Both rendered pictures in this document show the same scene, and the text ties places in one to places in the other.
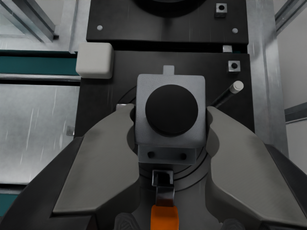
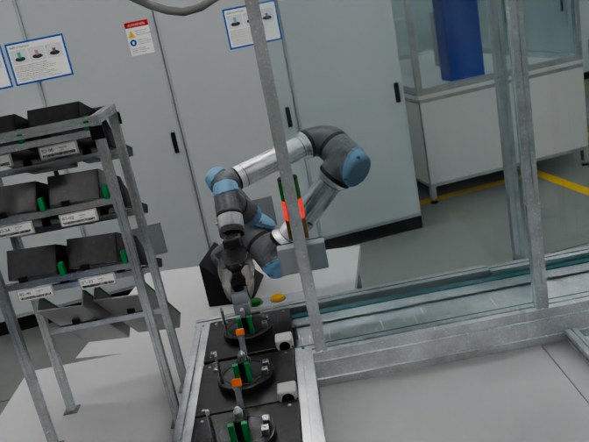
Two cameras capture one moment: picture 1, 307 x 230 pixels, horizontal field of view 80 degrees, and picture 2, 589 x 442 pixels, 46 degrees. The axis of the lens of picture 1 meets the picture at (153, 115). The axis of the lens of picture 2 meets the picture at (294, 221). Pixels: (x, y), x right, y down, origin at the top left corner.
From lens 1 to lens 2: 1.91 m
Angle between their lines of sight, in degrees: 84
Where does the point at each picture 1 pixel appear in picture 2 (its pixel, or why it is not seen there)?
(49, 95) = not seen: hidden behind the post
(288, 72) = (163, 412)
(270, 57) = (191, 367)
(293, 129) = not seen: hidden behind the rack
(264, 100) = (197, 358)
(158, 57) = (251, 351)
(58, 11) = (352, 404)
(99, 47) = (280, 338)
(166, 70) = (242, 310)
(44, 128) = not seen: hidden behind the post
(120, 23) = (274, 356)
